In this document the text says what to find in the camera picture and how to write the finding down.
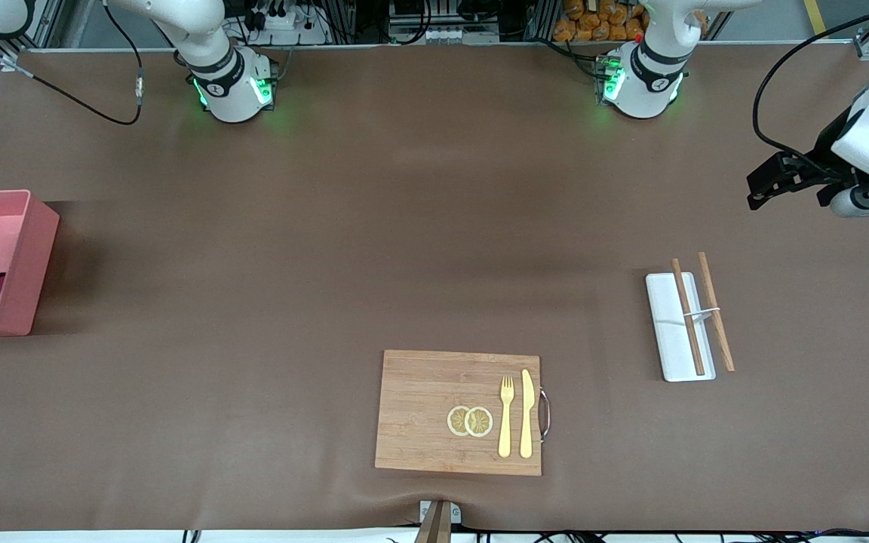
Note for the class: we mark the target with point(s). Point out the white power strip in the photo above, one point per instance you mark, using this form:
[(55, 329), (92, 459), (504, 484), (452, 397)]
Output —
[(442, 34), (287, 21)]

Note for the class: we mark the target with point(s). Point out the brown wooden chopstick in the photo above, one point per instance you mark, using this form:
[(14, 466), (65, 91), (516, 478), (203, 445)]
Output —
[(717, 317), (689, 324)]

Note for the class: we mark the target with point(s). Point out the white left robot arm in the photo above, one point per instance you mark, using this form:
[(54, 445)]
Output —
[(642, 83)]

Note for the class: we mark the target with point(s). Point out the white rectangular tray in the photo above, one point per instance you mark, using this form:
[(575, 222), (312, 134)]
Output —
[(664, 339)]

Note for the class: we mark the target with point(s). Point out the metal table clamp bracket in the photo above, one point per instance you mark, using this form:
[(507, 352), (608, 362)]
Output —
[(425, 513)]

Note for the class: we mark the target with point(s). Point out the thin white band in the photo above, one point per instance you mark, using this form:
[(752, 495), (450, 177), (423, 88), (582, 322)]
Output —
[(706, 311)]

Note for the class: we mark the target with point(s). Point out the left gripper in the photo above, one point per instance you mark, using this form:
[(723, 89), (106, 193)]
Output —
[(825, 156)]

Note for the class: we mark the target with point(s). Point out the lemon slice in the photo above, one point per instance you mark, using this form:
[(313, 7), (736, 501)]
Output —
[(481, 422), (455, 421)]

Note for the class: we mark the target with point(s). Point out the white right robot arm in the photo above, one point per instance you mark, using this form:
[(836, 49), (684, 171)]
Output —
[(231, 83)]

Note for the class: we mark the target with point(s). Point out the yellow plastic fork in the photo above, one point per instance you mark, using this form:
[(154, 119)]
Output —
[(506, 430)]

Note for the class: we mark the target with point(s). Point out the pile of orange items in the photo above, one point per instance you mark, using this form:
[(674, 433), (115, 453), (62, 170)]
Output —
[(593, 23)]

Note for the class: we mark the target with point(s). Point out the pink plastic bin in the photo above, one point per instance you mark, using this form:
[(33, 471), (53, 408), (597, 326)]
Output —
[(35, 249)]

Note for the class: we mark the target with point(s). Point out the bamboo cutting board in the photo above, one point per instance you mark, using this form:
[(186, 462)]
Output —
[(419, 407)]

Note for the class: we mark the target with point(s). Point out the yellow plastic knife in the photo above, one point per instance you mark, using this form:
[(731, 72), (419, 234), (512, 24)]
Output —
[(526, 415)]

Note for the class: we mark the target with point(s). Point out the brown wooden mount post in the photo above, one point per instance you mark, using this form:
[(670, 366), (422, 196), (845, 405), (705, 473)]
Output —
[(434, 528)]

